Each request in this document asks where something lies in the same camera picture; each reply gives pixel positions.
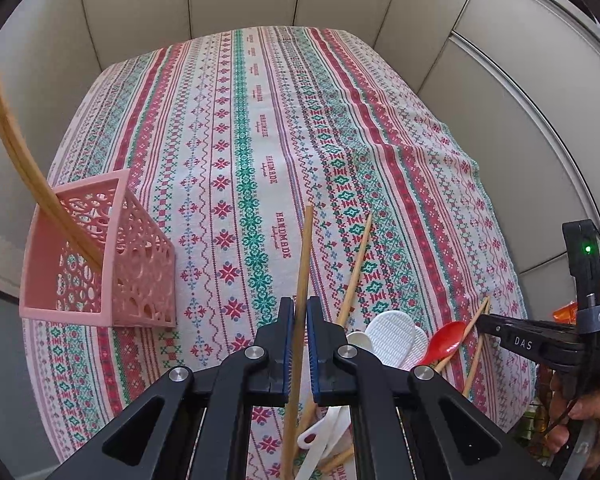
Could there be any person's right hand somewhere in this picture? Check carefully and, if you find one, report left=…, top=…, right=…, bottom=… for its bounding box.
left=545, top=374, right=600, bottom=456

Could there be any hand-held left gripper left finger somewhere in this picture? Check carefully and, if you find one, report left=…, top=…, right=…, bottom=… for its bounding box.
left=45, top=297, right=296, bottom=480

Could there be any pink perforated plastic basket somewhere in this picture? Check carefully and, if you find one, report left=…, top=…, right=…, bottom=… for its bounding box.
left=19, top=168, right=177, bottom=329

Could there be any red plastic spoon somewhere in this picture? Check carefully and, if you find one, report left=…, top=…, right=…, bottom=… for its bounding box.
left=417, top=320, right=469, bottom=367

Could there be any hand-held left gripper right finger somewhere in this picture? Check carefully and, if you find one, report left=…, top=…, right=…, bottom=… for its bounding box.
left=306, top=297, right=556, bottom=480

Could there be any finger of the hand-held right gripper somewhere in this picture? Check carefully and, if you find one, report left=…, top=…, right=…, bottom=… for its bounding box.
left=477, top=312, right=588, bottom=372

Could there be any patterned striped tablecloth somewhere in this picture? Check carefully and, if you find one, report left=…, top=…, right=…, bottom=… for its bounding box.
left=22, top=26, right=538, bottom=480

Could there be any white plastic spoon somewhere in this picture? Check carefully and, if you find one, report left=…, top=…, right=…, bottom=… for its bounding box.
left=294, top=404, right=353, bottom=480
left=346, top=331, right=376, bottom=354

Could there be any grey strap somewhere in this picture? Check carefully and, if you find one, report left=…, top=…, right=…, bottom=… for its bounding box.
left=557, top=417, right=600, bottom=480

